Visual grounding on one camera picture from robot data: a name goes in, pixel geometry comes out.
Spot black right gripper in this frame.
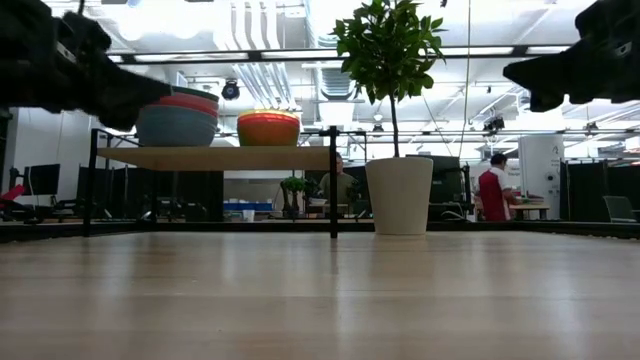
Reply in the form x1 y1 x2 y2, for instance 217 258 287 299
501 0 640 113

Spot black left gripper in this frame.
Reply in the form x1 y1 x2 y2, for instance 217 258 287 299
0 0 174 133

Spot large red bowl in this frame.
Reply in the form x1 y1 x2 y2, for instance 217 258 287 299
142 98 221 119

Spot small orange bowl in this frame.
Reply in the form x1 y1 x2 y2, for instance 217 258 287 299
236 113 302 130

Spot small green bowl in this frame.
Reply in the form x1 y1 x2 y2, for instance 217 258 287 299
237 124 302 148

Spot wooden shelf with black legs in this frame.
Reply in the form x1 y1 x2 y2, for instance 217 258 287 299
82 125 341 240

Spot white column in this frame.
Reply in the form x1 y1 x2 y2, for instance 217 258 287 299
517 133 566 221

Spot black office monitor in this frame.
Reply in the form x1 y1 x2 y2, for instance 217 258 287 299
24 163 61 197

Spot person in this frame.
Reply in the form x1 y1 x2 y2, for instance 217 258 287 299
473 152 522 223
318 151 360 206

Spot wooden office table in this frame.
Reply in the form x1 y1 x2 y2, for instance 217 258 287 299
508 201 551 221

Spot black equipment box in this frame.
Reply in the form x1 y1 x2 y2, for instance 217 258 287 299
405 154 472 222

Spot grey chair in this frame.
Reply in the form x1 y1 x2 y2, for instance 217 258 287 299
602 195 640 224

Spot blue storage bins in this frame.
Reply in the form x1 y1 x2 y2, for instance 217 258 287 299
223 201 274 212

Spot green leafy plant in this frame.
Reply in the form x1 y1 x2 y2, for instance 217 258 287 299
330 0 447 159

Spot white plant pot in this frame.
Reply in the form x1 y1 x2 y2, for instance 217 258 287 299
364 156 435 237

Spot small potted plant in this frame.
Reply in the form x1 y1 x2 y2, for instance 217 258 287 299
279 175 307 221

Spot black aluminium rig frame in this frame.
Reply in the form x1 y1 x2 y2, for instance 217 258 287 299
0 218 640 244

